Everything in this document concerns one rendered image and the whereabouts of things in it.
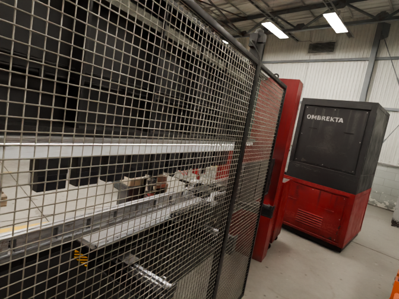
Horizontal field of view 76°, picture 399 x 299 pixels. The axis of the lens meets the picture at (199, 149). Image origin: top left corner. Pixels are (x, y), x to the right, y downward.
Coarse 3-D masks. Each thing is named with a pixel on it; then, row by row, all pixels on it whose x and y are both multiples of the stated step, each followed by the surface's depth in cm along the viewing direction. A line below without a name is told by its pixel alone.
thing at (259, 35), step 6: (258, 30) 288; (252, 36) 282; (258, 36) 281; (264, 36) 286; (252, 42) 274; (258, 42) 281; (264, 42) 289; (252, 48) 289; (258, 48) 287; (252, 54) 289; (258, 54) 270
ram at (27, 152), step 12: (0, 144) 105; (12, 144) 109; (24, 144) 112; (36, 144) 117; (60, 144) 126; (84, 144) 138; (96, 144) 144; (108, 144) 151; (120, 144) 159; (0, 156) 106; (12, 156) 109; (24, 156) 113; (36, 156) 118
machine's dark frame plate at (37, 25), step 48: (0, 0) 91; (96, 0) 121; (144, 0) 145; (0, 48) 88; (48, 48) 107; (96, 48) 126; (144, 48) 152; (192, 48) 176; (0, 96) 97; (48, 96) 111; (96, 96) 131; (144, 96) 151; (240, 96) 264
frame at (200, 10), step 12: (180, 0) 73; (192, 0) 76; (192, 12) 80; (204, 12) 83; (216, 24) 90; (228, 36) 99; (240, 48) 110; (252, 60) 124; (264, 72) 146; (276, 132) 190; (264, 192) 195; (252, 240) 201; (252, 252) 202
